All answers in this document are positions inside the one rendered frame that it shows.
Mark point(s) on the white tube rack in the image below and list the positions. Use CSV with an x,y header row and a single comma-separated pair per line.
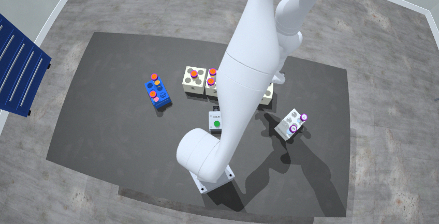
x,y
289,120

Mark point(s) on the blue tube rack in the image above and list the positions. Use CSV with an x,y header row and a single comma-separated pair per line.
x,y
161,92

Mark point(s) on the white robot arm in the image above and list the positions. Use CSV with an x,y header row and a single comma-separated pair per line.
x,y
253,60

